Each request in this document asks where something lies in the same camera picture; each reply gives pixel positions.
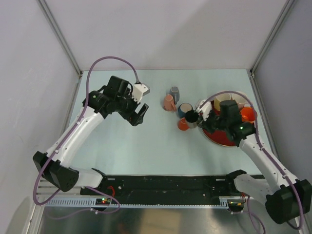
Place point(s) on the aluminium frame post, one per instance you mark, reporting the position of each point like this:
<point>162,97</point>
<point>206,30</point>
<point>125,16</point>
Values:
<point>59,35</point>
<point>283,15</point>

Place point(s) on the brown grey mug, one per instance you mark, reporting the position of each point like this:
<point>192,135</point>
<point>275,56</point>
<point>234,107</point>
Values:
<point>191,118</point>

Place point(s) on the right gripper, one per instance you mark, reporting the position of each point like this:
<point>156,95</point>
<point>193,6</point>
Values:
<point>205,124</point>

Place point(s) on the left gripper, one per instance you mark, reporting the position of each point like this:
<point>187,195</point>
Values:
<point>133,118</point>

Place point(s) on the right aluminium frame post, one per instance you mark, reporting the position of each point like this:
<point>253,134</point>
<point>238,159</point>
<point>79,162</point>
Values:
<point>283,15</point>

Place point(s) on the red round tray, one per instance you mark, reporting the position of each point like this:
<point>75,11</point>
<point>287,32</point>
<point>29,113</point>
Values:
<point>217,137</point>

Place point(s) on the left aluminium frame post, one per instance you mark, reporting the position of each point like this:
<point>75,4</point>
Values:
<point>59,35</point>

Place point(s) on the white slotted cable duct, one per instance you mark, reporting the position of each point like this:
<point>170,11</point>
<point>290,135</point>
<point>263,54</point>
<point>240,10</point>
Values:
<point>98,202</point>

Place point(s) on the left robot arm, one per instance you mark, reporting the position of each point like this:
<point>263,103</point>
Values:
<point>117,96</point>

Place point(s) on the blue mug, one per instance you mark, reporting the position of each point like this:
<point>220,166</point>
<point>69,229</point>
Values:
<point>183,109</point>

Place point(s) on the pink mug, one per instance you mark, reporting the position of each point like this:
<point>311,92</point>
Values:
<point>240,100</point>

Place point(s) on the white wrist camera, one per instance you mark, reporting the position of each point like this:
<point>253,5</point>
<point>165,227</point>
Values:
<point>139,91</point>
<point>203,108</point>

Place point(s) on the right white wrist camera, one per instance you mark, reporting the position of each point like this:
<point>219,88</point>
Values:
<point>203,108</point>

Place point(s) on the large orange mug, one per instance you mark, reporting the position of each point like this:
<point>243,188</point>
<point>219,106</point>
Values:
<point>248,114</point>

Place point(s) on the salmon mug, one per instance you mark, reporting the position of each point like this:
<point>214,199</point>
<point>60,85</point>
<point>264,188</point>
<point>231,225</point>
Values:
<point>169,104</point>

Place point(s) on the grey purple mug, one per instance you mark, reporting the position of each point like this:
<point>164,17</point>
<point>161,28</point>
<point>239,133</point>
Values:
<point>175,93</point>

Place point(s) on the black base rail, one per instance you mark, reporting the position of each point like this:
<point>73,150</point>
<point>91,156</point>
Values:
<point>168,190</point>

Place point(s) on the yellow mug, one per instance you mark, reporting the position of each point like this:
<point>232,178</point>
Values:
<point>219,98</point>

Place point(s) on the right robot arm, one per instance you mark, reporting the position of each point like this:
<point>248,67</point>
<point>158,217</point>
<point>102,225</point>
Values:
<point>284,196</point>

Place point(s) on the small orange mug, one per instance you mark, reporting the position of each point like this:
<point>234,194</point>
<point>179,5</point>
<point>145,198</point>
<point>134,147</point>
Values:
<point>183,125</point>

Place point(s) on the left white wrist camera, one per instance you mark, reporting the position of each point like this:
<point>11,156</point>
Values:
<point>139,91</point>

